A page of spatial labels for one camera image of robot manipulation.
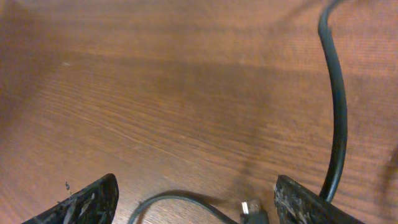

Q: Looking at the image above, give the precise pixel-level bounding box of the right camera cable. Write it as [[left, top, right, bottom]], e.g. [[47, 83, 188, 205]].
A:
[[317, 0, 348, 203]]

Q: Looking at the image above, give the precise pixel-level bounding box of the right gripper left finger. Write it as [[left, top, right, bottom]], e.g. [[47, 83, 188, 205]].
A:
[[23, 173, 119, 224]]

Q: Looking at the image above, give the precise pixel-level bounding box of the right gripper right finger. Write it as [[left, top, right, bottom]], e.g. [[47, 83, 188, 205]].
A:
[[274, 175, 364, 224]]

